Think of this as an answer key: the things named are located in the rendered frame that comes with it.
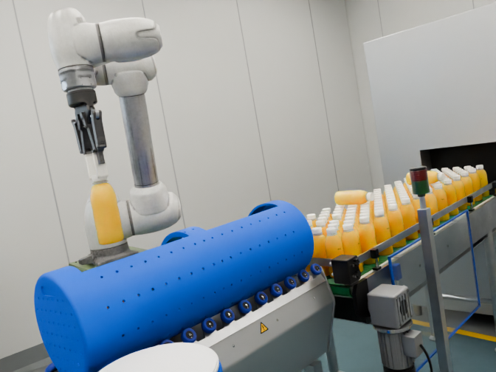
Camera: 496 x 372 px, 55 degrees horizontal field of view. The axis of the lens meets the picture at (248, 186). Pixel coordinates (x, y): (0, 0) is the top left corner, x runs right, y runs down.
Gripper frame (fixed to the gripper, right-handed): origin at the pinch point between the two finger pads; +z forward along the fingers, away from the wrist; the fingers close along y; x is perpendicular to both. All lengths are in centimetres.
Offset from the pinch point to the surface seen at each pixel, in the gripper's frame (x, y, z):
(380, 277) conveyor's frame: 94, 21, 61
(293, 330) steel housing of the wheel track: 51, 12, 65
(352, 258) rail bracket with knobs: 76, 22, 48
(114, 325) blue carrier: -10.9, 13.5, 38.3
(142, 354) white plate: -10, 22, 44
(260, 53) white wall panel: 348, -242, -105
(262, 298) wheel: 42, 10, 51
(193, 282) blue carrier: 14.0, 13.3, 36.1
